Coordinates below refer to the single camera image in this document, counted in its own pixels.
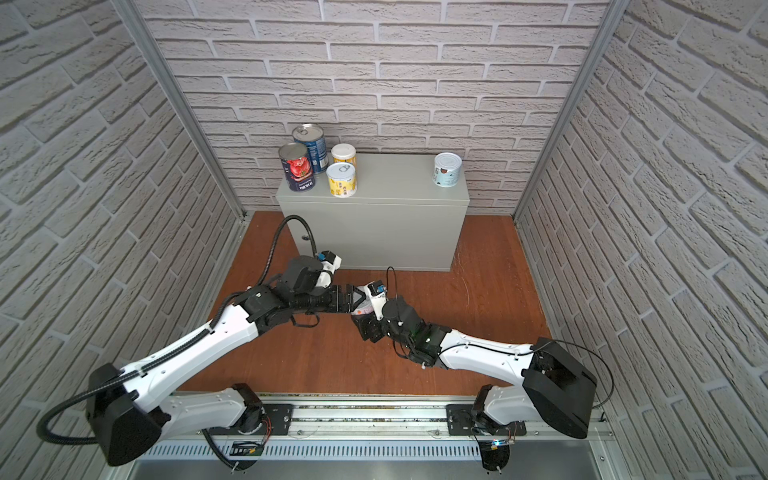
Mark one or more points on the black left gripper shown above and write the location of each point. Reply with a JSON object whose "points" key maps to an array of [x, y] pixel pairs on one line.
{"points": [[344, 299]]}

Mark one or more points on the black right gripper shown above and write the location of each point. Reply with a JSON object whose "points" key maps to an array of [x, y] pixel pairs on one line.
{"points": [[369, 325]]}

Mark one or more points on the yellow label pull-tab can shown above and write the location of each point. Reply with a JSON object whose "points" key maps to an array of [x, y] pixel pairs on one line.
{"points": [[342, 177]]}

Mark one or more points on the dark tomato label can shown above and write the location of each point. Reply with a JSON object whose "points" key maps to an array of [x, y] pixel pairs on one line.
{"points": [[297, 166]]}

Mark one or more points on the white lid small can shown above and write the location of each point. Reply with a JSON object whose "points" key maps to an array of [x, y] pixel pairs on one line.
{"points": [[344, 153]]}

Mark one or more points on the blue label tin can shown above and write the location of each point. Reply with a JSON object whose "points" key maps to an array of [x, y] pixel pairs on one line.
{"points": [[312, 136]]}

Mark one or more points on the plain lid silver can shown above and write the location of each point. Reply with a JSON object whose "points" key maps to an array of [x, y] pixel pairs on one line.
{"points": [[447, 168]]}

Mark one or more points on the pink label pull-tab can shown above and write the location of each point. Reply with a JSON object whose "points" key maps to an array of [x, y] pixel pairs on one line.
{"points": [[364, 307]]}

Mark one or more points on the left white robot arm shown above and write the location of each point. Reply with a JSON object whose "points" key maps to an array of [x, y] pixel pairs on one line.
{"points": [[130, 409]]}

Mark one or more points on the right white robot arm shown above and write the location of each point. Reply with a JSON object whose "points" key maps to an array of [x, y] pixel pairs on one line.
{"points": [[542, 381]]}

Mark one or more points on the perforated white vent strip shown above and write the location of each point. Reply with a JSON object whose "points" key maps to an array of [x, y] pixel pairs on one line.
{"points": [[322, 450]]}

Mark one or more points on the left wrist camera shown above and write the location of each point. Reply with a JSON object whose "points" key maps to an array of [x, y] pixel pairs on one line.
{"points": [[330, 263]]}

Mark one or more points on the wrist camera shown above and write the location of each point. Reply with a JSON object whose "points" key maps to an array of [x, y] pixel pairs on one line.
{"points": [[330, 263], [376, 293]]}

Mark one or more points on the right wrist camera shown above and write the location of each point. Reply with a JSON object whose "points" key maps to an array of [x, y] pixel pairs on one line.
{"points": [[376, 293]]}

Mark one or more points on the front aluminium mounting rail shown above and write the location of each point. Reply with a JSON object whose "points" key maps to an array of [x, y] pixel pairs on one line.
{"points": [[315, 416]]}

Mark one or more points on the left aluminium corner post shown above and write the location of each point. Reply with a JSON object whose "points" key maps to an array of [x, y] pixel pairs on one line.
{"points": [[148, 46]]}

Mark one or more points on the aluminium corner post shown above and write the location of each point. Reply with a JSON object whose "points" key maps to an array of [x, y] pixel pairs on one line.
{"points": [[148, 46], [594, 54]]}

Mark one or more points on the right aluminium corner post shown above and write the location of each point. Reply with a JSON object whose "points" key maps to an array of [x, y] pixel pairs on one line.
{"points": [[594, 54]]}

